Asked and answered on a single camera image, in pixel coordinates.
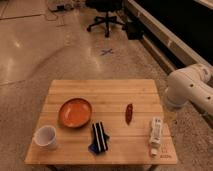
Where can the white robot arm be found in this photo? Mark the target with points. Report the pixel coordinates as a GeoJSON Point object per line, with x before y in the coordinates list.
{"type": "Point", "coordinates": [189, 84]}

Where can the orange ceramic bowl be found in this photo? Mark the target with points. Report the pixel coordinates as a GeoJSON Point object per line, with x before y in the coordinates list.
{"type": "Point", "coordinates": [75, 113]}

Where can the white ceramic cup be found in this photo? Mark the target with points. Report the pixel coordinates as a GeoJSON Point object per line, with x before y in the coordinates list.
{"type": "Point", "coordinates": [46, 137]}

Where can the blue black striped cloth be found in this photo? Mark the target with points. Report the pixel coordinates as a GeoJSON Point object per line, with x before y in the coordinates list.
{"type": "Point", "coordinates": [100, 138]}

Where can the wooden table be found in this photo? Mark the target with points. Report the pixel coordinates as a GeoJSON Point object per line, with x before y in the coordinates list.
{"type": "Point", "coordinates": [124, 107]}

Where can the black box on floor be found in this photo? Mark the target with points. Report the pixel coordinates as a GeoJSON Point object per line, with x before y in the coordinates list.
{"type": "Point", "coordinates": [134, 30]}

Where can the grey device on floor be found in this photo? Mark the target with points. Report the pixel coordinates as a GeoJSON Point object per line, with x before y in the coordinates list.
{"type": "Point", "coordinates": [60, 5]}

